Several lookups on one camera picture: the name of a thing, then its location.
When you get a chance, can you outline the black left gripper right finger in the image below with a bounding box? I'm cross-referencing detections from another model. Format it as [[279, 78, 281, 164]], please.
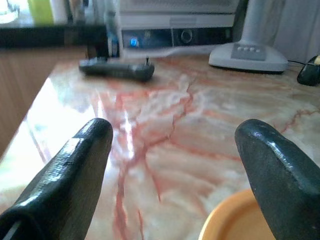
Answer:
[[234, 118, 320, 240]]

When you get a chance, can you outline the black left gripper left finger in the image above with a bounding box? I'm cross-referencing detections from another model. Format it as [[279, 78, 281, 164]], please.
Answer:
[[0, 117, 114, 240]]

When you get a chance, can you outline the orange plastic cup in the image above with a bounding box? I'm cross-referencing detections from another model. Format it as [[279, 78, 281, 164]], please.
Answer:
[[198, 188, 277, 240]]

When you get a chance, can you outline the black and yellow gadget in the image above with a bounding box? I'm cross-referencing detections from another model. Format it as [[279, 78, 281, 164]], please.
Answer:
[[296, 55, 320, 87]]

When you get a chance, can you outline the black remote control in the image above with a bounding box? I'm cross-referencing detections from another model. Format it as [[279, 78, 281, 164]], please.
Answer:
[[78, 56, 155, 82]]

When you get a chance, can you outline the black ledge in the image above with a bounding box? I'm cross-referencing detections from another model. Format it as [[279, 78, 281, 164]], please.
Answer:
[[0, 23, 109, 49]]

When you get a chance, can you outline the clear plastic bottle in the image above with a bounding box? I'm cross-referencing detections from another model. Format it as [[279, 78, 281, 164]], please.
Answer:
[[103, 0, 121, 58]]

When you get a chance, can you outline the green container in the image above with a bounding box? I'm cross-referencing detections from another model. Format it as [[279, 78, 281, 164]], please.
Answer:
[[27, 0, 55, 26]]

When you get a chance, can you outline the white appliance with dark panel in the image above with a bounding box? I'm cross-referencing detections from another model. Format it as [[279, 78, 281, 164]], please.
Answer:
[[117, 0, 241, 57]]

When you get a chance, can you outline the white pedestal fan base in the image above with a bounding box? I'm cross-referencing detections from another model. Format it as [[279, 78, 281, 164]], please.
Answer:
[[208, 0, 290, 75]]

